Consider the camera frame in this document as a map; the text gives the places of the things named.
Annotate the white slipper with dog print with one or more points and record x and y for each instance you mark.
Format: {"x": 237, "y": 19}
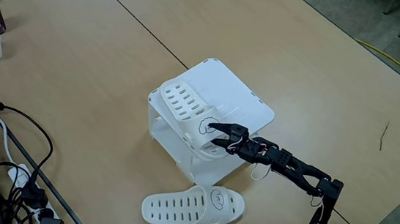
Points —
{"x": 183, "y": 99}
{"x": 233, "y": 205}

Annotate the white plastic shoe rack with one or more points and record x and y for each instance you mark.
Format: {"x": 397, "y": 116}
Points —
{"x": 238, "y": 93}

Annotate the black plug adapter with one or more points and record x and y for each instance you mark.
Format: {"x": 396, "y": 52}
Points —
{"x": 50, "y": 223}

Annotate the black power plug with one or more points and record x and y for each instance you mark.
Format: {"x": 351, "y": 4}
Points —
{"x": 33, "y": 197}

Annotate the white power strip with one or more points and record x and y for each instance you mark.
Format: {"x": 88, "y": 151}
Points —
{"x": 17, "y": 177}

